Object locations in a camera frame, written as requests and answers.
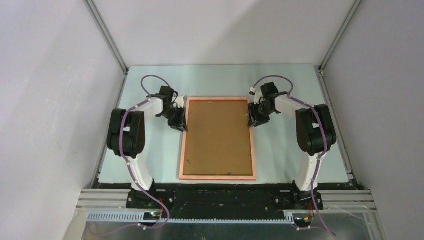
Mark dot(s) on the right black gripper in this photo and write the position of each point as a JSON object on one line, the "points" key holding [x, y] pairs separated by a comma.
{"points": [[254, 119]]}

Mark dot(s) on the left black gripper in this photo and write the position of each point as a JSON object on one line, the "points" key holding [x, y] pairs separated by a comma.
{"points": [[180, 123]]}

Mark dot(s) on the brown cardboard backing board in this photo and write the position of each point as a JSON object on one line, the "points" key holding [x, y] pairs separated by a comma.
{"points": [[218, 139]]}

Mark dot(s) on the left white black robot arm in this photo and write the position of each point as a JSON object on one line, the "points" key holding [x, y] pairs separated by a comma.
{"points": [[126, 135]]}

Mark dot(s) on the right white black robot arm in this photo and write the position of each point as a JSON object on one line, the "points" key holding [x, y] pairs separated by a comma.
{"points": [[315, 132]]}

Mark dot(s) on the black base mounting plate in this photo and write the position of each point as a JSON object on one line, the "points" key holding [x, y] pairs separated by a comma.
{"points": [[167, 196]]}

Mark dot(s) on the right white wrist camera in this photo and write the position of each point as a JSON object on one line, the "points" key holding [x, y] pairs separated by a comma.
{"points": [[257, 95]]}

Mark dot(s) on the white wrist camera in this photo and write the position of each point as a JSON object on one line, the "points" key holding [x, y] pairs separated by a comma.
{"points": [[257, 95], [180, 102]]}

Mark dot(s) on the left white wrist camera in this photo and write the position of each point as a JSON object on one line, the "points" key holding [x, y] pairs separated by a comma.
{"points": [[180, 102]]}

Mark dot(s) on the aluminium front rail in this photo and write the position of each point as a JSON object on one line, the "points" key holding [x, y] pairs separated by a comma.
{"points": [[110, 206]]}

